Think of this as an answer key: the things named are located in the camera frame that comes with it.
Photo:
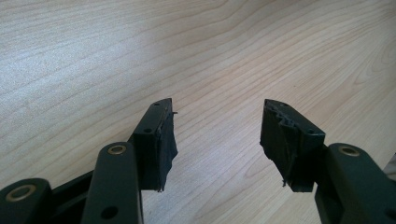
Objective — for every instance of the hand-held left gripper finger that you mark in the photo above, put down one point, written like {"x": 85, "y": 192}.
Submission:
{"x": 152, "y": 146}
{"x": 289, "y": 146}

